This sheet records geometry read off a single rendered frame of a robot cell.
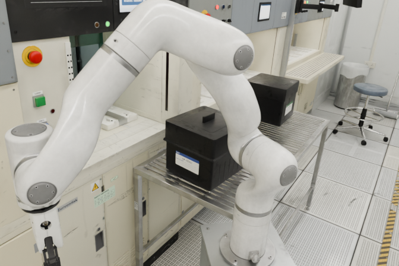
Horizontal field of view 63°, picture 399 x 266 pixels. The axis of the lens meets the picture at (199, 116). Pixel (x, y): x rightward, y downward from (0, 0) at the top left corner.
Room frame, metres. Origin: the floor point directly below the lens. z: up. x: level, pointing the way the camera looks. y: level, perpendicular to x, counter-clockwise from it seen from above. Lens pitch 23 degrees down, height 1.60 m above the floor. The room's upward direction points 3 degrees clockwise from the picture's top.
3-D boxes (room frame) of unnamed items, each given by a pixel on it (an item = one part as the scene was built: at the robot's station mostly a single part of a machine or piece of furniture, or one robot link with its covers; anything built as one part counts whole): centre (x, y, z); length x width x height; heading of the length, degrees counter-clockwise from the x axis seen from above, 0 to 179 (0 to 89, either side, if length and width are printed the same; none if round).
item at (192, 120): (1.38, -0.04, 0.98); 0.29 x 0.29 x 0.13; 52
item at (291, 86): (2.12, -0.47, 0.89); 0.29 x 0.29 x 0.25; 59
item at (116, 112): (1.64, 0.49, 0.89); 0.22 x 0.21 x 0.04; 57
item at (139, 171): (1.72, -0.30, 0.38); 1.30 x 0.60 x 0.76; 147
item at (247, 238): (0.87, -0.19, 0.85); 0.19 x 0.19 x 0.18
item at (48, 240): (0.51, 0.29, 1.08); 0.08 x 0.01 x 0.06; 33
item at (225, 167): (1.38, -0.04, 0.85); 0.28 x 0.28 x 0.17; 52
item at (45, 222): (0.55, 0.32, 1.12); 0.10 x 0.07 x 0.11; 33
